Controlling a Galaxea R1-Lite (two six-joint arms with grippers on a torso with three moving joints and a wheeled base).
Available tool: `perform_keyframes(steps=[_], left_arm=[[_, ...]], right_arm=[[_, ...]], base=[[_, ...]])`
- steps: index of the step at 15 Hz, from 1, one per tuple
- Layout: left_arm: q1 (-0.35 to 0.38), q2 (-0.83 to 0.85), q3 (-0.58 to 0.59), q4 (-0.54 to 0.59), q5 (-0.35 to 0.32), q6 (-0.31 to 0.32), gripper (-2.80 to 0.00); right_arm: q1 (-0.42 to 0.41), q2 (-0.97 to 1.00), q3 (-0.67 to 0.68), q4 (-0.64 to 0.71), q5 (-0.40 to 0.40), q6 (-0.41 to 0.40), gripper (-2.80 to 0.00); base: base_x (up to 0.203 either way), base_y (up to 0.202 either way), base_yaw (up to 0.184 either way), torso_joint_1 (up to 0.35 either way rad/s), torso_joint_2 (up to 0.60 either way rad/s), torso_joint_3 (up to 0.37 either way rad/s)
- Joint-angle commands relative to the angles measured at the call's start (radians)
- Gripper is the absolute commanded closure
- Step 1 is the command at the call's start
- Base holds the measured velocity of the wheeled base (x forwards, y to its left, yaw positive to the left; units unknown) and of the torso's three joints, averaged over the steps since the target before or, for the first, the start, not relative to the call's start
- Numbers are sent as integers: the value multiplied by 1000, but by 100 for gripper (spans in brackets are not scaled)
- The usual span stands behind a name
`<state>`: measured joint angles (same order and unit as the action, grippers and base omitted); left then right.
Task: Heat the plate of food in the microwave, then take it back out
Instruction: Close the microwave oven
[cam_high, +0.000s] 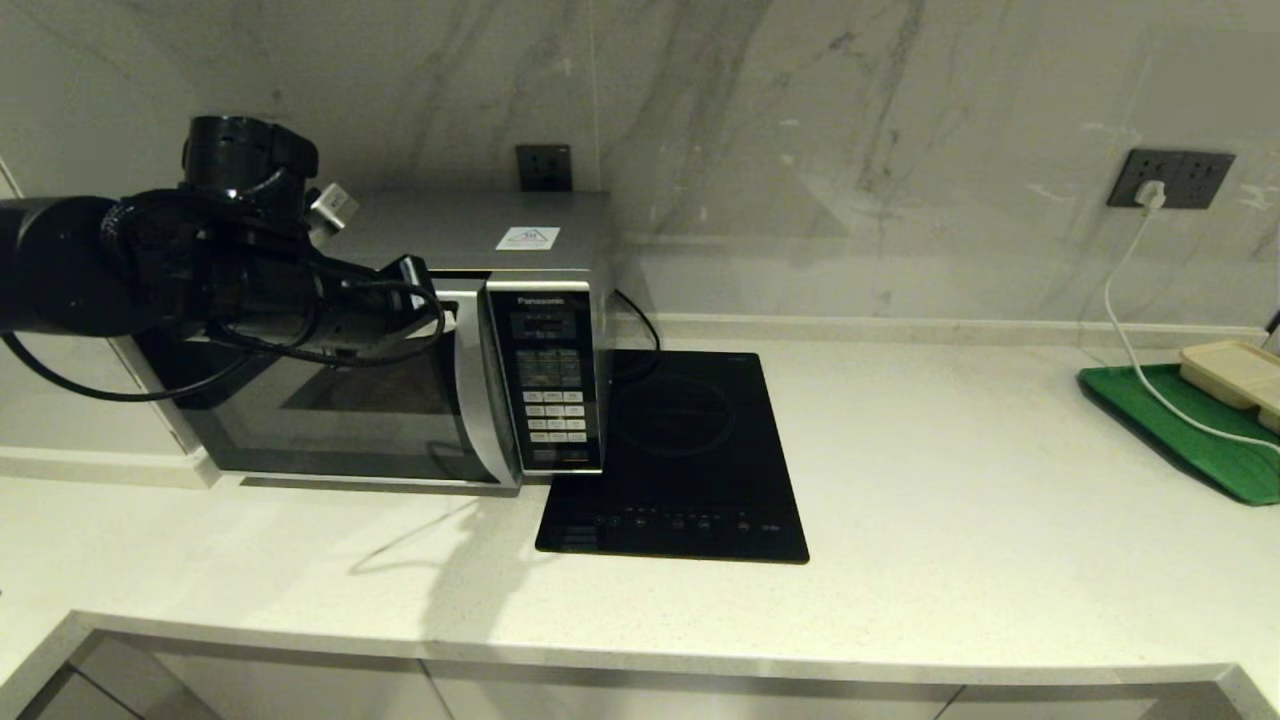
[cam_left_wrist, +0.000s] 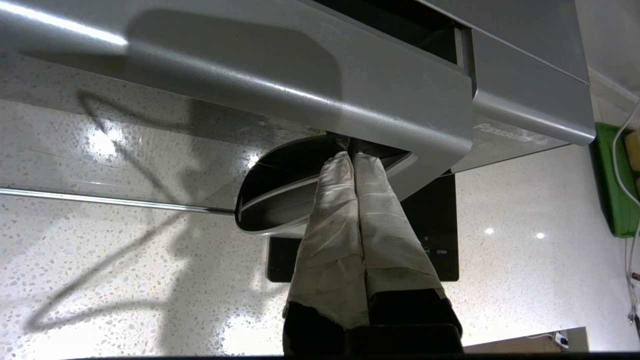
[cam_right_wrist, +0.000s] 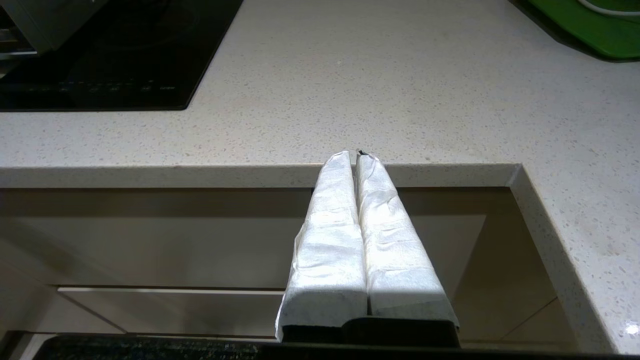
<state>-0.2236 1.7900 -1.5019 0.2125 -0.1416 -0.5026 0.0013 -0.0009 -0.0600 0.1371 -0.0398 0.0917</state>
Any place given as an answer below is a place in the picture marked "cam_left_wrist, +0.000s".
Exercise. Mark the cloth wrapped left gripper left finger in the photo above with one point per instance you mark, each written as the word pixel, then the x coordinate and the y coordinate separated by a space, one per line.
pixel 330 250

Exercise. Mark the cloth wrapped left gripper right finger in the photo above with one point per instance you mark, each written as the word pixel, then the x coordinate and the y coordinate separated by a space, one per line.
pixel 390 240

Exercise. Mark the silver Panasonic microwave oven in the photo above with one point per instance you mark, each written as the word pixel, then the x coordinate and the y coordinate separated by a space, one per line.
pixel 525 90

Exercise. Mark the black induction cooktop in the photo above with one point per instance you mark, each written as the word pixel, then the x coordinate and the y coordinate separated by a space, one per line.
pixel 430 220

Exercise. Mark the green plastic tray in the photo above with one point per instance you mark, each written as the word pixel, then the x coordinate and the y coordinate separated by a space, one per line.
pixel 607 190

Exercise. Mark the beige lunch container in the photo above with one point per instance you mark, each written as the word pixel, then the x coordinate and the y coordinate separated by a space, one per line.
pixel 633 150

